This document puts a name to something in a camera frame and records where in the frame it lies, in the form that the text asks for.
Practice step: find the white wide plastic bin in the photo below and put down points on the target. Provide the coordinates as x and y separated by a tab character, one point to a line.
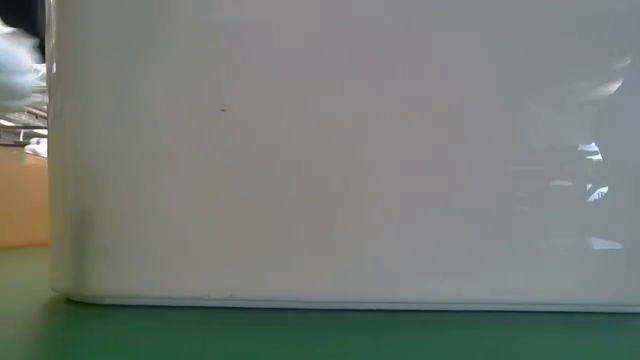
320	150

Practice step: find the green table mat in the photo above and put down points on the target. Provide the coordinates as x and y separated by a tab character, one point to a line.
320	335

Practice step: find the small white rounded object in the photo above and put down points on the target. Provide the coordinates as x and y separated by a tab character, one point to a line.
37	147

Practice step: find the grey metal bars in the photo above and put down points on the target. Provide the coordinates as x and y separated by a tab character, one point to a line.
25	125

